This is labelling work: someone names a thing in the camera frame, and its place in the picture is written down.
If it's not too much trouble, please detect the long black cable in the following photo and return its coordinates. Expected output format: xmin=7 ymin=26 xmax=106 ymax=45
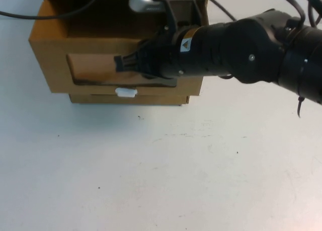
xmin=0 ymin=0 xmax=102 ymax=20

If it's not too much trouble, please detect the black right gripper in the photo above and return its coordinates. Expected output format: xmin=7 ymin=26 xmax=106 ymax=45
xmin=114 ymin=29 xmax=181 ymax=80

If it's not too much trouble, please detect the lower cardboard drawer with window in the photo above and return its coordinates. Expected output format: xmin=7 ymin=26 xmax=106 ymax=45
xmin=68 ymin=92 xmax=190 ymax=107

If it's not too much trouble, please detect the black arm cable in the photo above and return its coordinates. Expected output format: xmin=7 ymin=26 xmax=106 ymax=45
xmin=278 ymin=0 xmax=307 ymax=27
xmin=307 ymin=0 xmax=322 ymax=28

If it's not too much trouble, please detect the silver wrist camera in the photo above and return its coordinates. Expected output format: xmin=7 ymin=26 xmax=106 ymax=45
xmin=129 ymin=0 xmax=166 ymax=14

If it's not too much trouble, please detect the brown cardboard windowed drawer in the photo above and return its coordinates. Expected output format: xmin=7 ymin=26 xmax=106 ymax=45
xmin=70 ymin=93 xmax=188 ymax=105
xmin=28 ymin=0 xmax=205 ymax=96

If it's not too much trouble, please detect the thin black camera cable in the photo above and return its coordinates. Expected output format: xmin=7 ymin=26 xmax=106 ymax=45
xmin=204 ymin=0 xmax=237 ymax=22

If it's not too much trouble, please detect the white plastic drawer handle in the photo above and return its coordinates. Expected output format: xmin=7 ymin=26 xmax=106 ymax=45
xmin=115 ymin=88 xmax=138 ymax=99

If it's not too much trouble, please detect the black zip tie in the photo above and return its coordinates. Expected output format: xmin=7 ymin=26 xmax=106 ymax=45
xmin=296 ymin=96 xmax=306 ymax=119

